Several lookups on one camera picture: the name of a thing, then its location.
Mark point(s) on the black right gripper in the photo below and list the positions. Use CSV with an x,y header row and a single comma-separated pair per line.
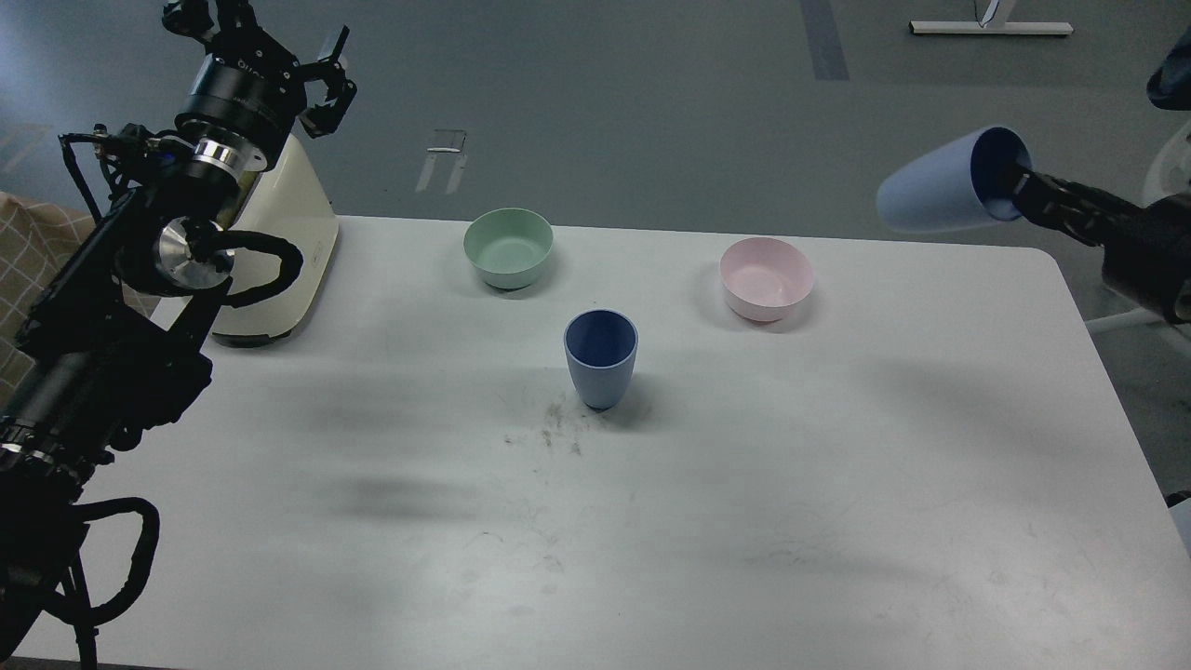
x,y
1146,250

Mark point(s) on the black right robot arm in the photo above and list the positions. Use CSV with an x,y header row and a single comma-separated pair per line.
x,y
1146,249

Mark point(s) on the green bowl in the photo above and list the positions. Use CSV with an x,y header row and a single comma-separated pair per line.
x,y
509,248

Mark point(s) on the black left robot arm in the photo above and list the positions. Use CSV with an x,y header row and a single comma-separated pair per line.
x,y
116,338

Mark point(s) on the pink bowl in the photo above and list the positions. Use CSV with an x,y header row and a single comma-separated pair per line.
x,y
764,279

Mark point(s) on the beige checkered cloth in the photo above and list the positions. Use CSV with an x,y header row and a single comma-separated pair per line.
x,y
37,238

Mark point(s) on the blue cup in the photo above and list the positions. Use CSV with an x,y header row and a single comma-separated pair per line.
x,y
601,348
964,184

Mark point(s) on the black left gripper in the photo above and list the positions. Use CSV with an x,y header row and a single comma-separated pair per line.
x,y
247,83

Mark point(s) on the white desk leg base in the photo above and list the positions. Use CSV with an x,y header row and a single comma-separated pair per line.
x,y
993,20

